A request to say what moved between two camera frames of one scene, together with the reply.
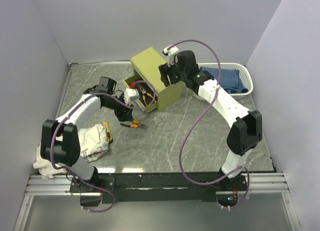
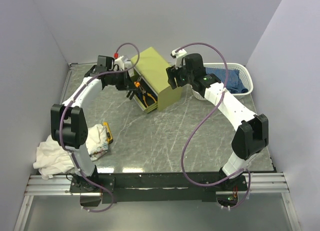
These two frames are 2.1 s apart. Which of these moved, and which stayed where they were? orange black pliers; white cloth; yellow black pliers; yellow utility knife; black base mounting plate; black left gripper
Moved: orange black pliers; black left gripper
Stayed: white cloth; yellow black pliers; black base mounting plate; yellow utility knife
